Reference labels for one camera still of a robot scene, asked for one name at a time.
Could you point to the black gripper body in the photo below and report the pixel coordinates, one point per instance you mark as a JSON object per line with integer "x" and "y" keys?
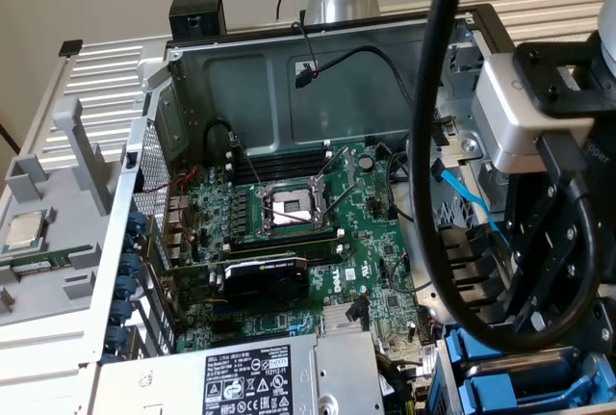
{"x": 604, "y": 184}

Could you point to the hard disk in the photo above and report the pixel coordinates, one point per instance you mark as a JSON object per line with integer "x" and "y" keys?
{"x": 462, "y": 352}

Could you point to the empty blue disk carrier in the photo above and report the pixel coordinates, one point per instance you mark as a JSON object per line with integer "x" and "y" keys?
{"x": 488, "y": 391}

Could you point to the grey metal disk bay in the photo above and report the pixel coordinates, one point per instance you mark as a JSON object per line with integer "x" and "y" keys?
{"x": 445, "y": 386}

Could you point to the black plastic fan shroud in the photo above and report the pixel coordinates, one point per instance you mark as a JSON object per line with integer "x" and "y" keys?
{"x": 469, "y": 266}

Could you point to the grey metal drive cage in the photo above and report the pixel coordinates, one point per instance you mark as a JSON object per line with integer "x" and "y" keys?
{"x": 464, "y": 145}

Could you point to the green Dell motherboard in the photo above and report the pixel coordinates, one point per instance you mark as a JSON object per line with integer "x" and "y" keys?
{"x": 366, "y": 241}

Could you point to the round coin battery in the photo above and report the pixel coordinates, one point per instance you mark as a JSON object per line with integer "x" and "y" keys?
{"x": 367, "y": 162}

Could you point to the thin metal locking lever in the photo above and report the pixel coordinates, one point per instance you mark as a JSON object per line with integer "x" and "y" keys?
{"x": 250, "y": 164}
{"x": 339, "y": 200}

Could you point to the metal socket cover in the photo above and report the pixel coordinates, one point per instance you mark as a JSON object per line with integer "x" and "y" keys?
{"x": 344, "y": 157}

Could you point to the silver finned heat sink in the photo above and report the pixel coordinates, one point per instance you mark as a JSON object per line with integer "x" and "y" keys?
{"x": 337, "y": 319}

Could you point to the black RAM slot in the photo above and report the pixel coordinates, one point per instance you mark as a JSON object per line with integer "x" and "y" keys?
{"x": 284, "y": 156}
{"x": 284, "y": 237}
{"x": 284, "y": 169}
{"x": 289, "y": 251}

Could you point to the metal CPU socket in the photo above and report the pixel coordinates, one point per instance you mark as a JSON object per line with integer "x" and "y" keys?
{"x": 289, "y": 205}

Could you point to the black graphics card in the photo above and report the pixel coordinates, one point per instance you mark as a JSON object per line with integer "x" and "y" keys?
{"x": 264, "y": 282}

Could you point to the silver power supply unit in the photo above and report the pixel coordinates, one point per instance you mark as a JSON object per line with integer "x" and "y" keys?
{"x": 250, "y": 376}

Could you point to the open metal PC case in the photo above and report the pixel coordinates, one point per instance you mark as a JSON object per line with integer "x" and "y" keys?
{"x": 240, "y": 92}

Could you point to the blue card retention latch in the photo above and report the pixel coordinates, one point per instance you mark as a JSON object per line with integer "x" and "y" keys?
{"x": 126, "y": 287}
{"x": 128, "y": 265}
{"x": 122, "y": 312}
{"x": 118, "y": 338}
{"x": 137, "y": 221}

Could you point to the black plastic box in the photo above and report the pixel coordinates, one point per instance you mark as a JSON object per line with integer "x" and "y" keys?
{"x": 197, "y": 15}

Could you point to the grey plastic parts rack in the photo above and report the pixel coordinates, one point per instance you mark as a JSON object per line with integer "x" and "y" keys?
{"x": 72, "y": 222}

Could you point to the green RAM stick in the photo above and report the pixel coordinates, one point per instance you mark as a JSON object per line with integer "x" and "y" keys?
{"x": 48, "y": 258}

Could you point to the silver CPU chip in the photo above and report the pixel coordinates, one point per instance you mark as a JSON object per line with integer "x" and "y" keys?
{"x": 26, "y": 232}

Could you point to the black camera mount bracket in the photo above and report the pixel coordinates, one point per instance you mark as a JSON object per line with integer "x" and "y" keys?
{"x": 558, "y": 78}

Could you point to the small black bracket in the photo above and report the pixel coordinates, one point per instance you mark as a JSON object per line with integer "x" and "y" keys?
{"x": 70, "y": 47}

